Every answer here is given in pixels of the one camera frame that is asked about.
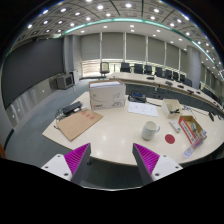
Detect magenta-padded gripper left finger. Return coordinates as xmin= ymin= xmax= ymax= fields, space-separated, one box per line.
xmin=40 ymin=143 xmax=92 ymax=186

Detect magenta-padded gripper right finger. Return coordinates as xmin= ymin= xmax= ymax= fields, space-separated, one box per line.
xmin=132 ymin=143 xmax=184 ymax=186

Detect white ceramic mug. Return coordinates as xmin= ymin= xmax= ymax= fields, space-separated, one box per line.
xmin=141 ymin=120 xmax=161 ymax=141

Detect flat round red coaster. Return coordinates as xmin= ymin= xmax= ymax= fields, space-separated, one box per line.
xmin=164 ymin=133 xmax=176 ymax=145

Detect flat brown cardboard sheet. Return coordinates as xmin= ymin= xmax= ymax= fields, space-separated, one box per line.
xmin=54 ymin=108 xmax=105 ymax=142

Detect white remote control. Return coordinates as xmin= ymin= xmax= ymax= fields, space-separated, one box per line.
xmin=168 ymin=119 xmax=182 ymax=134

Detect open brown red-sided cardboard box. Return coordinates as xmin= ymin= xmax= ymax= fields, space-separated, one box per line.
xmin=178 ymin=115 xmax=205 ymax=145

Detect white printed paper sheet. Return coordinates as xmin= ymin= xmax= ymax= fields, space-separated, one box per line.
xmin=127 ymin=101 xmax=160 ymax=118

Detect black flat electronic device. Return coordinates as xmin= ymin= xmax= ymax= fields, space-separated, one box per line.
xmin=61 ymin=101 xmax=84 ymax=116

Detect small open beige box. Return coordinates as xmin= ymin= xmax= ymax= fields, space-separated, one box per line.
xmin=161 ymin=98 xmax=185 ymax=120

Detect black desk telephone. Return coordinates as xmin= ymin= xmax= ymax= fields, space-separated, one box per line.
xmin=128 ymin=91 xmax=148 ymax=104

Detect large white cardboard box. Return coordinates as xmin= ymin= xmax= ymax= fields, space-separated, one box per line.
xmin=88 ymin=79 xmax=127 ymax=111

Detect grey tube television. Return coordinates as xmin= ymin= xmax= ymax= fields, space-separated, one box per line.
xmin=49 ymin=73 xmax=75 ymax=90

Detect long curved conference table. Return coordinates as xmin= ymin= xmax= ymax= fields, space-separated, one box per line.
xmin=106 ymin=71 xmax=224 ymax=113

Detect row of black office chairs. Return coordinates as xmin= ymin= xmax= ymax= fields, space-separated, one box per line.
xmin=99 ymin=61 xmax=216 ymax=98

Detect round ceiling lights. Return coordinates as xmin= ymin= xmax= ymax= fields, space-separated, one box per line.
xmin=25 ymin=0 xmax=222 ymax=69

